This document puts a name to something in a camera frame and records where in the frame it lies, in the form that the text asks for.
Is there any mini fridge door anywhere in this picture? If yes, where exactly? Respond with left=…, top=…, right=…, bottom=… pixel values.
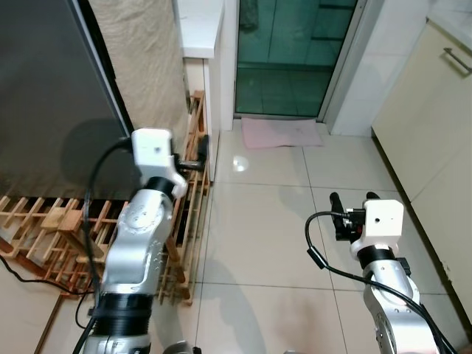
left=0, top=0, right=135, bottom=200

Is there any cream cabinet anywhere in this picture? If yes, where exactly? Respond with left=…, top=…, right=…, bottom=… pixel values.
left=371, top=21, right=472, bottom=296

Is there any pink floor mat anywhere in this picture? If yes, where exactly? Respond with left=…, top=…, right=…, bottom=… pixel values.
left=241, top=117, right=325, bottom=150

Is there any white topped narrow counter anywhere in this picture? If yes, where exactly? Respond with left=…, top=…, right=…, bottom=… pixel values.
left=173, top=0, right=226, bottom=181

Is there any green glass door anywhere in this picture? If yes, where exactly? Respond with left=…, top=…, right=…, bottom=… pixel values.
left=236, top=0, right=358, bottom=119

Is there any wooden lattice rack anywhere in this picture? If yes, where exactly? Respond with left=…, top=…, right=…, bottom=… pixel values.
left=0, top=90, right=213, bottom=307

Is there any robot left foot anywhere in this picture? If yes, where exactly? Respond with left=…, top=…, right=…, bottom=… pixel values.
left=162, top=341, right=200, bottom=354

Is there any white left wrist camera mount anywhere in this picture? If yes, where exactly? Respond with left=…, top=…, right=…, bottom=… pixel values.
left=131, top=129, right=187, bottom=196

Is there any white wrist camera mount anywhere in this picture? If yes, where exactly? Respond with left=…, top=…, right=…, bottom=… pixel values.
left=131, top=129, right=187, bottom=196
left=354, top=199, right=405, bottom=255

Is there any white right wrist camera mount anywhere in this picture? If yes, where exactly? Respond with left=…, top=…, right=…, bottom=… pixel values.
left=354, top=199, right=405, bottom=255

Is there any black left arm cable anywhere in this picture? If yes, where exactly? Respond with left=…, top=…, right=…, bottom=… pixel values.
left=74, top=137, right=133, bottom=354

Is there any silver cabinet bar handle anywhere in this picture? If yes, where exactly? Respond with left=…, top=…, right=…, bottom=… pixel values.
left=442, top=48, right=472, bottom=77

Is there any black floor cable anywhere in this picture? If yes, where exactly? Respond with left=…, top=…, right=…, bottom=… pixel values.
left=0, top=262, right=93, bottom=297

